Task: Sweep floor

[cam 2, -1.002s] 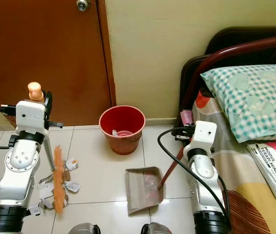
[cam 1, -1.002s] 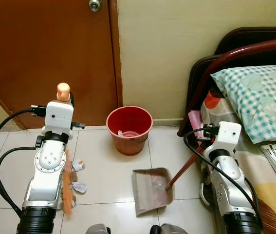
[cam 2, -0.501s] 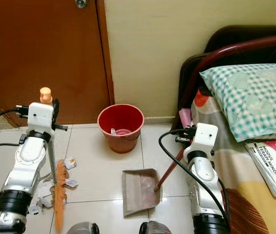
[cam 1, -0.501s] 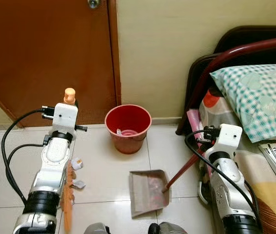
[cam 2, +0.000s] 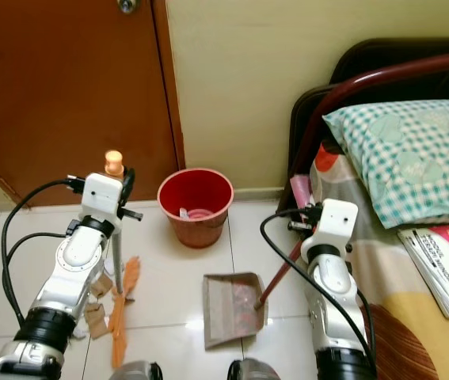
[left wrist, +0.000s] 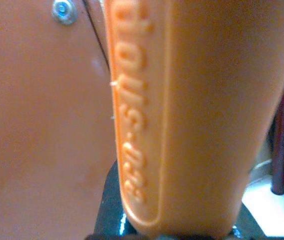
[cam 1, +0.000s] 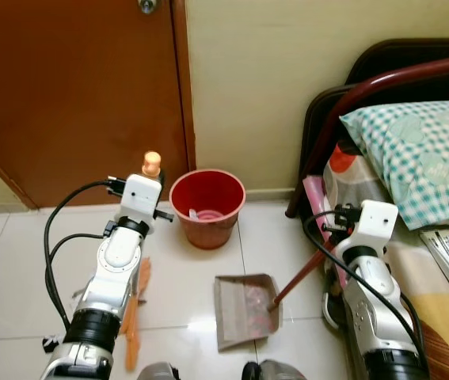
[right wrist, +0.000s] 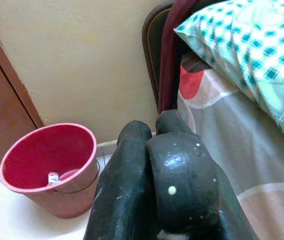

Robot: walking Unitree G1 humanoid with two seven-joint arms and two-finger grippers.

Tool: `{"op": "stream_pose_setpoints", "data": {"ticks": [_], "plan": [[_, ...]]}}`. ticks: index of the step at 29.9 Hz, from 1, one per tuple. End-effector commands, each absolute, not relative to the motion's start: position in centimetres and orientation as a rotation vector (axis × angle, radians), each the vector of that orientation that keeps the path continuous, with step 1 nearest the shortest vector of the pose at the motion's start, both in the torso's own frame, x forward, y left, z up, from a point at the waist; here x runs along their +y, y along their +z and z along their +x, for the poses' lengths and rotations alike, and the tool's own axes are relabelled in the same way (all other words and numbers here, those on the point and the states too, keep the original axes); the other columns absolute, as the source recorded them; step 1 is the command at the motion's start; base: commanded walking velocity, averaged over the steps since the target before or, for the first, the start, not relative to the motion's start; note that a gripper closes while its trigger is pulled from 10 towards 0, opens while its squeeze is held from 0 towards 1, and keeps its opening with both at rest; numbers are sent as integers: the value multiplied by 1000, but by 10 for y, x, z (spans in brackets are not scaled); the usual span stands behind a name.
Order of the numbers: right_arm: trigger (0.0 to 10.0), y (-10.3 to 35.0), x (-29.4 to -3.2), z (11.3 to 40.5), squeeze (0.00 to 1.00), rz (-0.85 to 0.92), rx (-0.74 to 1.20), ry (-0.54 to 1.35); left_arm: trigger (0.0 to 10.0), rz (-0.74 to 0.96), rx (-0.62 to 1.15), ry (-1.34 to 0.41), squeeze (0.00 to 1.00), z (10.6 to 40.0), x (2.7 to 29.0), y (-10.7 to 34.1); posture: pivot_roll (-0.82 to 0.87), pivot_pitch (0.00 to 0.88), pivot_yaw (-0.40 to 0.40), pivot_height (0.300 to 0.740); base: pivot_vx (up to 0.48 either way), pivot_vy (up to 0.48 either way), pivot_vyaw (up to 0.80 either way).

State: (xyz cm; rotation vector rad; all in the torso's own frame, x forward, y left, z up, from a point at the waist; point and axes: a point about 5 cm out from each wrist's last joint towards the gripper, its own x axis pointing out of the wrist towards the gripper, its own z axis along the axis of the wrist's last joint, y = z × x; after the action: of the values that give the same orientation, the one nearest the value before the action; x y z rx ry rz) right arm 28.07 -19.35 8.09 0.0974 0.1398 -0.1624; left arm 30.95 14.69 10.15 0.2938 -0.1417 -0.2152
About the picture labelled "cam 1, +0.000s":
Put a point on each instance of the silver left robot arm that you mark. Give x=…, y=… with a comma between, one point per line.
x=109, y=277

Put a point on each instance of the pink cloth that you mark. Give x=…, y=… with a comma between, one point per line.
x=315, y=194

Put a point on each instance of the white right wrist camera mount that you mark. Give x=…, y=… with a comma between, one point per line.
x=376, y=222

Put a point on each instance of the silver door knob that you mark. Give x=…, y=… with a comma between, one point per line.
x=146, y=5

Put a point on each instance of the orange broom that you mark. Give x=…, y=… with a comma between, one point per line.
x=134, y=324

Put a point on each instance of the brown wooden door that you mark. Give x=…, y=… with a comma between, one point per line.
x=74, y=95

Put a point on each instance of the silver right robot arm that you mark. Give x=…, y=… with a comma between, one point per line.
x=374, y=301

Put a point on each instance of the dark metal bed frame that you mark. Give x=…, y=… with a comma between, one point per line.
x=414, y=73

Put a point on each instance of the red plastic bucket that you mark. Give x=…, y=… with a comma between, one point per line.
x=208, y=233

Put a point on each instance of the white paper scrap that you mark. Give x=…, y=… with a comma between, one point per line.
x=202, y=214

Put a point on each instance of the grey right robot foot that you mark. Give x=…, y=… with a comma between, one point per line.
x=279, y=370

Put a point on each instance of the green checkered pillow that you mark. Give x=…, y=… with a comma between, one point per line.
x=422, y=158

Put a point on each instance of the colourful patterned bed sheet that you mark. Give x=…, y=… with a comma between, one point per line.
x=442, y=317

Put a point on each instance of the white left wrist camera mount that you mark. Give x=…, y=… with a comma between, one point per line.
x=139, y=198

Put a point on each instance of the grey left robot foot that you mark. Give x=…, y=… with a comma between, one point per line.
x=157, y=372

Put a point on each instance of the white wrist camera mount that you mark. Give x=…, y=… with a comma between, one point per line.
x=139, y=198
x=376, y=222

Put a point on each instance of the grey robot foot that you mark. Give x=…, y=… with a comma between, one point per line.
x=157, y=372
x=279, y=370

